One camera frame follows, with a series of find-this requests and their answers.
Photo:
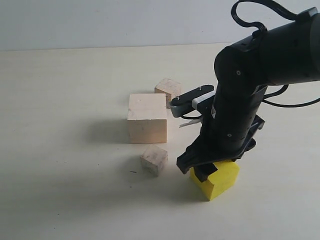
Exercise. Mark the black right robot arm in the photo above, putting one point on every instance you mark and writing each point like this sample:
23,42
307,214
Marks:
286,55

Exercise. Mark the small wooden cube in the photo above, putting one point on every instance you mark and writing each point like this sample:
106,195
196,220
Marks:
154,159

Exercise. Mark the medium wooden cube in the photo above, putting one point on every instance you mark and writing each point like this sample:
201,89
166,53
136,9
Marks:
170,88

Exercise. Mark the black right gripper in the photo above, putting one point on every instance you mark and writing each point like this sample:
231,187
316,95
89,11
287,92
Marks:
224,132

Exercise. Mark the yellow cube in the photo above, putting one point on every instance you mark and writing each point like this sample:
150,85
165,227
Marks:
219,181

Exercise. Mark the large pale wooden cube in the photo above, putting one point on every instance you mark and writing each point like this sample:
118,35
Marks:
147,118

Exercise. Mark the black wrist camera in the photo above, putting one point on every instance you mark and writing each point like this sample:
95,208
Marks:
183,104

